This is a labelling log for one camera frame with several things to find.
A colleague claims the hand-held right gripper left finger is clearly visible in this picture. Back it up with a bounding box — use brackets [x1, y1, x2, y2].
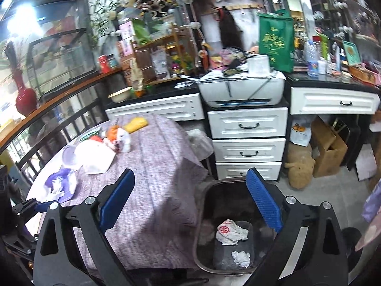
[33, 168, 136, 286]

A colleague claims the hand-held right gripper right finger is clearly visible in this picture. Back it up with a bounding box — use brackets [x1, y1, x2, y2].
[246, 168, 349, 286]

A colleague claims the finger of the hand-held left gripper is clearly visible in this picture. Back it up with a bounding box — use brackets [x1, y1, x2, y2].
[12, 198, 58, 216]
[3, 232, 38, 255]

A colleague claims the purple and white wrapper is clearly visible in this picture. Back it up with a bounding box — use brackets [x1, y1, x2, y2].
[44, 168, 77, 201]

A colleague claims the white and red toy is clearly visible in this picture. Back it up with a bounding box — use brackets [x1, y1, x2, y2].
[74, 139, 116, 175]

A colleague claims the white tissue wad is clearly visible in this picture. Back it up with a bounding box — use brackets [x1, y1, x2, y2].
[115, 128, 132, 153]

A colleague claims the dark plastic trash bin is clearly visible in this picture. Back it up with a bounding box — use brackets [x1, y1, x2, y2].
[193, 179, 283, 270]

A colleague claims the tan plush dog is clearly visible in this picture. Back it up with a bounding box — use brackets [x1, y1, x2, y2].
[284, 143, 316, 189]

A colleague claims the crumpled paper with red print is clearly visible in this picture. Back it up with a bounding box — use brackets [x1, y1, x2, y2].
[216, 219, 249, 245]

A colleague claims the green and white packet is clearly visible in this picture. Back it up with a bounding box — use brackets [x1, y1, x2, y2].
[78, 130, 102, 141]

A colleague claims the small crumpled white tissue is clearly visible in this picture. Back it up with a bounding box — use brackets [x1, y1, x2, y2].
[231, 251, 251, 268]

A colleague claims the yellow snack packet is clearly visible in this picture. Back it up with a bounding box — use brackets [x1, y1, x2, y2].
[123, 117, 149, 133]

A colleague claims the black metal railing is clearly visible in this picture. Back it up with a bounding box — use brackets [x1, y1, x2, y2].
[0, 98, 108, 185]

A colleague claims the white bag with orange print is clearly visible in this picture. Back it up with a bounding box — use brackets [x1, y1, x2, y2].
[290, 122, 312, 147]

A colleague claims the brown cardboard box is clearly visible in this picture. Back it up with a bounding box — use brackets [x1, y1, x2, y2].
[311, 116, 348, 178]

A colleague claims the clear plastic bag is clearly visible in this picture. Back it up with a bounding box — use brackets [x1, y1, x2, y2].
[187, 129, 214, 160]

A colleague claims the red vase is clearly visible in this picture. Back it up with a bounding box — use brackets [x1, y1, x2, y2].
[11, 66, 38, 117]

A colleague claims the cream bowl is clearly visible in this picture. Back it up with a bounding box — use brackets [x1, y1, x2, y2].
[108, 87, 133, 103]

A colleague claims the white cardboard sheet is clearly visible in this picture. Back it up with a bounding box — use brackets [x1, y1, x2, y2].
[356, 147, 378, 182]

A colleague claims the purple cloth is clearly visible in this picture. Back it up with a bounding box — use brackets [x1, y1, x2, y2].
[361, 179, 381, 224]

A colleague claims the white printer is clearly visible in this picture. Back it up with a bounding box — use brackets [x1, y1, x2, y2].
[198, 68, 286, 108]

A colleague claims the wooden ledge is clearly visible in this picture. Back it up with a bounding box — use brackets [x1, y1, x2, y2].
[0, 66, 123, 152]

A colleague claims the red can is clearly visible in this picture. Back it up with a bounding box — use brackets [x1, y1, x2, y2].
[98, 54, 111, 73]

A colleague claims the clear water bottle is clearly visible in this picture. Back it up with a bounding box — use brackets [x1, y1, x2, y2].
[306, 40, 319, 76]

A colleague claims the glass display case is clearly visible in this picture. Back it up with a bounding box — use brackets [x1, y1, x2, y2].
[27, 28, 99, 94]

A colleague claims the green box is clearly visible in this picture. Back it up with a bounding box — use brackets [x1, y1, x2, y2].
[257, 9, 295, 72]

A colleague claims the pink box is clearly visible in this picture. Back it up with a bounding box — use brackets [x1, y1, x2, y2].
[119, 21, 134, 41]

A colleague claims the wooden shelf rack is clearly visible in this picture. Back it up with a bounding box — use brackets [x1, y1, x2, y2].
[131, 24, 197, 81]

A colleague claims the black wig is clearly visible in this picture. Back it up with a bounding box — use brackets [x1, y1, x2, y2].
[219, 7, 245, 51]

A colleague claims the teal framed picture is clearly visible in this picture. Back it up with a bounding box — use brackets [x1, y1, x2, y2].
[342, 40, 361, 65]

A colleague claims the small white drawer black handle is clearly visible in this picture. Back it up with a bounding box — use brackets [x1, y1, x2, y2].
[216, 161, 282, 181]

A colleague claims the medium white drawer black handle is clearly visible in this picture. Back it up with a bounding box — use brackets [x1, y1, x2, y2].
[212, 138, 286, 163]

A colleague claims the large white drawer black handle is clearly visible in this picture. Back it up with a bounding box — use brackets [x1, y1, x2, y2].
[207, 107, 289, 139]

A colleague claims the wide white drawer without handle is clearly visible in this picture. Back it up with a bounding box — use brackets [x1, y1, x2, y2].
[105, 93, 205, 122]

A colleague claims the wide white drawer black handle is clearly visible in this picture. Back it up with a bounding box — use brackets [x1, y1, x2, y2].
[290, 86, 381, 115]

